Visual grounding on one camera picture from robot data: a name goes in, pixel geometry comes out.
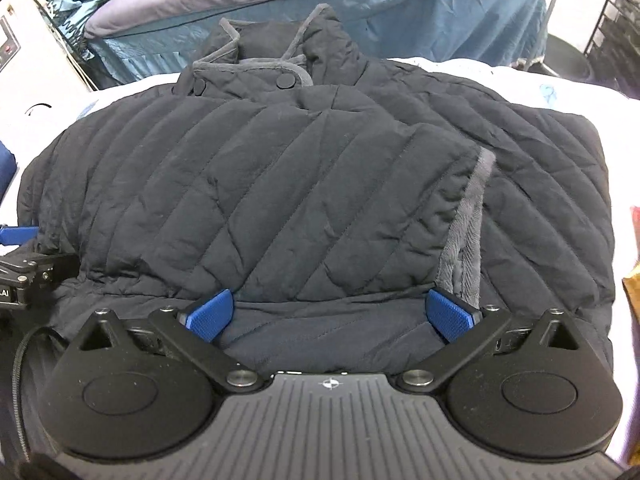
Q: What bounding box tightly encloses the white appliance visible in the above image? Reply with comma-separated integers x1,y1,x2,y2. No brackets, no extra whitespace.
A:
0,0,96,126

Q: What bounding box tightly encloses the yellow cloth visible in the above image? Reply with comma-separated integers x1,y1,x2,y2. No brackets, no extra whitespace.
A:
621,205,640,308

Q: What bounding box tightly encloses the black cable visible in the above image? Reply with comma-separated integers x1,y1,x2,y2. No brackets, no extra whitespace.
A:
11,326,68,466

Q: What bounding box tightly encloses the purple floral bed sheet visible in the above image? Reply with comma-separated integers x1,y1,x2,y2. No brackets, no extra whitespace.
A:
0,55,640,466

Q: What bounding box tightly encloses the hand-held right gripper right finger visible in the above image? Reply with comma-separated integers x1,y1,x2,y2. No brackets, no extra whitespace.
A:
397,287,581,393

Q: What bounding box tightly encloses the navy blue cloth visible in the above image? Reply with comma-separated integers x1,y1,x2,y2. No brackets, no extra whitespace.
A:
0,142,20,198

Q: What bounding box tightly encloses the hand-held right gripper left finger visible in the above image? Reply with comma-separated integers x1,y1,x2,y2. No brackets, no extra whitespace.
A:
75,289,268,392

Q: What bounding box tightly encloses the black wire rack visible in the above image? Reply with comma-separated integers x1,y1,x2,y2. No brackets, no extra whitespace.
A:
582,0,640,101

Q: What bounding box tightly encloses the black round stool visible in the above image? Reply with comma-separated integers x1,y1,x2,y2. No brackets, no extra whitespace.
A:
542,34,598,82

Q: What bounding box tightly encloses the black quilted jacket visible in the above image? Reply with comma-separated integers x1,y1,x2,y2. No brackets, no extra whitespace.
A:
17,4,617,401

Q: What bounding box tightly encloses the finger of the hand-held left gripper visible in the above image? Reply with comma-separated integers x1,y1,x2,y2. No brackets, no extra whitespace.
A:
0,225,40,247
0,252,77,288

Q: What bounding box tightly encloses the bed with blue cover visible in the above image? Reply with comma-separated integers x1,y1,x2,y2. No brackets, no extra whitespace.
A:
82,0,547,91

